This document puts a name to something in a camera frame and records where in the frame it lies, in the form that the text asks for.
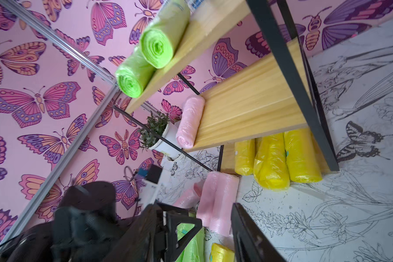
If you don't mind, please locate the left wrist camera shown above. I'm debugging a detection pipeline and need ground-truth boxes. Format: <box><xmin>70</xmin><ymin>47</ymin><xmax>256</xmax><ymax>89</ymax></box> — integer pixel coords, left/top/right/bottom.
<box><xmin>135</xmin><ymin>164</ymin><xmax>164</xmax><ymax>216</ymax></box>

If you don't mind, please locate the pink roll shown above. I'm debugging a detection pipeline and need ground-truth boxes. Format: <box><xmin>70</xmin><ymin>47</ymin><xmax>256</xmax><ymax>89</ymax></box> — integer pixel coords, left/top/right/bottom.
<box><xmin>173</xmin><ymin>180</ymin><xmax>205</xmax><ymax>209</ymax></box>
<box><xmin>196</xmin><ymin>171</ymin><xmax>220</xmax><ymax>227</ymax></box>
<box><xmin>176</xmin><ymin>95</ymin><xmax>205</xmax><ymax>149</ymax></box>
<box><xmin>209</xmin><ymin>172</ymin><xmax>240</xmax><ymax>237</ymax></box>

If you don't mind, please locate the green roll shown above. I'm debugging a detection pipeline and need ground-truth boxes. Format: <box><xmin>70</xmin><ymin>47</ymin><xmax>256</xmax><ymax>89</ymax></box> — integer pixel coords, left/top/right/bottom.
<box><xmin>139</xmin><ymin>1</ymin><xmax>191</xmax><ymax>69</ymax></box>
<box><xmin>115</xmin><ymin>47</ymin><xmax>156</xmax><ymax>98</ymax></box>
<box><xmin>176</xmin><ymin>223</ymin><xmax>205</xmax><ymax>262</ymax></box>

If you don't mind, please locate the wooden three-tier shelf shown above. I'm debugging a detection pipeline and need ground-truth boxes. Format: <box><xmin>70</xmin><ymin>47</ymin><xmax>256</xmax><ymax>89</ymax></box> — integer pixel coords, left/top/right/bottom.
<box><xmin>121</xmin><ymin>1</ymin><xmax>340</xmax><ymax>172</ymax></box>

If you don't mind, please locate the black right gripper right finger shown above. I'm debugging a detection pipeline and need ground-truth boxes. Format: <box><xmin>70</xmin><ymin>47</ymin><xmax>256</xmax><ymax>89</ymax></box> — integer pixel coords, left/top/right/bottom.
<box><xmin>231</xmin><ymin>203</ymin><xmax>286</xmax><ymax>262</ymax></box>

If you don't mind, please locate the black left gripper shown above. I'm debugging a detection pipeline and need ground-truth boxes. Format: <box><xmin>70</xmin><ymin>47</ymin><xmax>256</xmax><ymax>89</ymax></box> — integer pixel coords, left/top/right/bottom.
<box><xmin>152</xmin><ymin>202</ymin><xmax>202</xmax><ymax>262</ymax></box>

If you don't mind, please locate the yellow roll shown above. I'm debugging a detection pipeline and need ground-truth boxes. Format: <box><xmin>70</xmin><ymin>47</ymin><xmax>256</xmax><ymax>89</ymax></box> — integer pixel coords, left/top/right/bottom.
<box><xmin>253</xmin><ymin>133</ymin><xmax>290</xmax><ymax>191</ymax></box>
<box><xmin>234</xmin><ymin>139</ymin><xmax>255</xmax><ymax>176</ymax></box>
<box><xmin>209</xmin><ymin>243</ymin><xmax>235</xmax><ymax>262</ymax></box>
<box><xmin>284</xmin><ymin>128</ymin><xmax>322</xmax><ymax>183</ymax></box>

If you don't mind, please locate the potted green plant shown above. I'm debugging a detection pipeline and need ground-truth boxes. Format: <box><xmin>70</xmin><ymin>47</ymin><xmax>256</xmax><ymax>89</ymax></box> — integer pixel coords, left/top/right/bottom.
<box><xmin>139</xmin><ymin>113</ymin><xmax>181</xmax><ymax>160</ymax></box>

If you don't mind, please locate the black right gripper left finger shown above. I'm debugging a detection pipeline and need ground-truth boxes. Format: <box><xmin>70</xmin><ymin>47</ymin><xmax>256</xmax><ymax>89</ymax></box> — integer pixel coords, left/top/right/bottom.
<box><xmin>103</xmin><ymin>204</ymin><xmax>156</xmax><ymax>262</ymax></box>

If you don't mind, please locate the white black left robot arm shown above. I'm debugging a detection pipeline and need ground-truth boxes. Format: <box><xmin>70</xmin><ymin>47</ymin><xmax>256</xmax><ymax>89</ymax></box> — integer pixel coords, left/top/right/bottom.
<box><xmin>0</xmin><ymin>181</ymin><xmax>202</xmax><ymax>262</ymax></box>

